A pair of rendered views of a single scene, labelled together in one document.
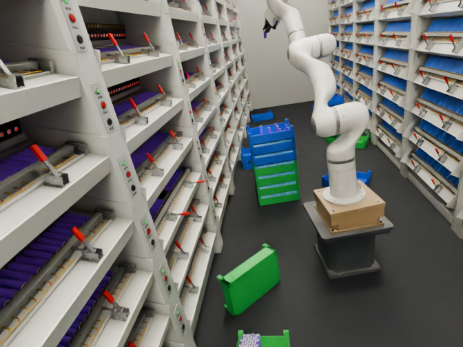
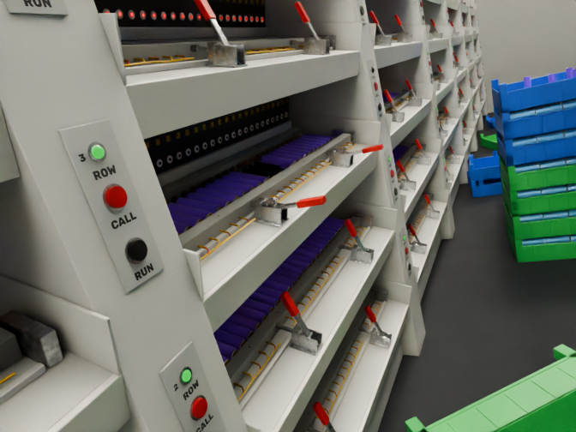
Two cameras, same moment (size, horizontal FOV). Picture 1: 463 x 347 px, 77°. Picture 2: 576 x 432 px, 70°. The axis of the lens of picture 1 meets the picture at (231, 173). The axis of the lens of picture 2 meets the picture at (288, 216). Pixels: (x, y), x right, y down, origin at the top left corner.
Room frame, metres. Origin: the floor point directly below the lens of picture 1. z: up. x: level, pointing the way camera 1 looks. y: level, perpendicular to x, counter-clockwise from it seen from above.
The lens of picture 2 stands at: (0.51, 0.07, 0.70)
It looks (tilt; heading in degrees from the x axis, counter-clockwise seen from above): 17 degrees down; 20
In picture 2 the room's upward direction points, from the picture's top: 15 degrees counter-clockwise
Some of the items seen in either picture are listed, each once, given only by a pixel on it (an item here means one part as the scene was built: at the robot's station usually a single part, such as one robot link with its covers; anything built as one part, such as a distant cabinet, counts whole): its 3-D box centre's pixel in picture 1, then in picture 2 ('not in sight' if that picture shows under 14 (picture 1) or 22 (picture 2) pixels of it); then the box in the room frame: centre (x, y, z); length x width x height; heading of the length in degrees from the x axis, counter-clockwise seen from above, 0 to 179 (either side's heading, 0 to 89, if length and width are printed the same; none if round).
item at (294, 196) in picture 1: (277, 191); (562, 233); (1.92, -0.31, 0.04); 0.30 x 0.20 x 0.08; 87
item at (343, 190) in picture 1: (342, 177); not in sight; (1.17, -0.50, 0.48); 0.19 x 0.19 x 0.18
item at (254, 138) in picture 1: (269, 131); (553, 83); (1.92, -0.31, 0.52); 0.30 x 0.20 x 0.08; 87
